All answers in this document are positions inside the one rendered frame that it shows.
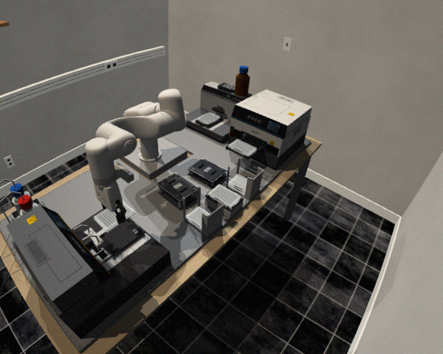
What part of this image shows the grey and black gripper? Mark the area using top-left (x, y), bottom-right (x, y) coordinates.
top-left (93, 180), bottom-right (126, 224)

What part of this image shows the red bottle cap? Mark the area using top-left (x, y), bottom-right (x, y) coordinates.
top-left (18, 195), bottom-right (32, 209)

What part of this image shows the brown glass bottle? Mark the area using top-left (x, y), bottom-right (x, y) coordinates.
top-left (234, 75), bottom-right (250, 96)

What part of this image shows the black lab instrument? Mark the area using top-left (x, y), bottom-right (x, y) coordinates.
top-left (6, 205), bottom-right (171, 339)

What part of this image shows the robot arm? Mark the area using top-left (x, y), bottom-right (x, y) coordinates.
top-left (85, 89), bottom-right (187, 186)

